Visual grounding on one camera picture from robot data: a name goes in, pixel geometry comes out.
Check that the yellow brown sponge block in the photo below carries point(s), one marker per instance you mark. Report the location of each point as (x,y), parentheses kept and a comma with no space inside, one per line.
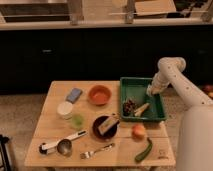
(107,124)

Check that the orange peach fruit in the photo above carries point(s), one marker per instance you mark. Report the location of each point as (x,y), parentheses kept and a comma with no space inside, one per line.
(138,131)

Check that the white paper cup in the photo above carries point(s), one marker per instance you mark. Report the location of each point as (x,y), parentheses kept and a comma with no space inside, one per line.
(64,109)

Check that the pale yellow corn cob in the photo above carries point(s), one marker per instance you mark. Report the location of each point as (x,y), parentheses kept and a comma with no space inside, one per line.
(141,109)

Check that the light green plastic cup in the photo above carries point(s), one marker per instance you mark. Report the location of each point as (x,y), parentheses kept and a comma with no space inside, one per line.
(77,122)

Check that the green cucumber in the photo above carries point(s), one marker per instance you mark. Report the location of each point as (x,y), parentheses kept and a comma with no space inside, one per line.
(141,156)

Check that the green plastic tray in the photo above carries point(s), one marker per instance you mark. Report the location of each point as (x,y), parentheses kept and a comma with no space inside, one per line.
(134,88)

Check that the white handled citrus squeezer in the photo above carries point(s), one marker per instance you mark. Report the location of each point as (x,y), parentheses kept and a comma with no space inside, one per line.
(45,148)

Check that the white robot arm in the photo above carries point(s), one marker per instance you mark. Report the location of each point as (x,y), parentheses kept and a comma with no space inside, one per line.
(195,144)

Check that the wooden folding table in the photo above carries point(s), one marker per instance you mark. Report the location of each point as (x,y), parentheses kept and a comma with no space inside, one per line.
(51,127)

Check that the dark red grape bunch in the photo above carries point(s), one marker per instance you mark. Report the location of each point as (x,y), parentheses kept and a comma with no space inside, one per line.
(128,107)

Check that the silver metal fork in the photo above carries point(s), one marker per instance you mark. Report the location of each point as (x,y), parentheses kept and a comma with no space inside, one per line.
(89,154)

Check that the blue sponge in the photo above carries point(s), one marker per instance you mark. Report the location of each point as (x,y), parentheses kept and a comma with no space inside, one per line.
(74,95)

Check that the dark cabinet counter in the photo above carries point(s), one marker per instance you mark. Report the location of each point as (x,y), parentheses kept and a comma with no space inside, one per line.
(34,54)

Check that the dark brown bowl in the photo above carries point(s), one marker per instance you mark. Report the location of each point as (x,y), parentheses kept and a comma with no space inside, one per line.
(109,134)

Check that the silver metal measuring cup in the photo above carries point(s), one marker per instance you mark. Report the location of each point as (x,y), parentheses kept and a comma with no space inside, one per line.
(64,147)

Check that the black stand on floor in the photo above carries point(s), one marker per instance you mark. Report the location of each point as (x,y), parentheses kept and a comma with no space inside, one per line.
(4,153)

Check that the orange plastic bowl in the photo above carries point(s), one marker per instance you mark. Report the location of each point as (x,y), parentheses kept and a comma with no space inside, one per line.
(99,95)

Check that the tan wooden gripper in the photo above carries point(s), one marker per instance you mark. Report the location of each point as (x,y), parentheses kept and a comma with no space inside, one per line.
(155,90)

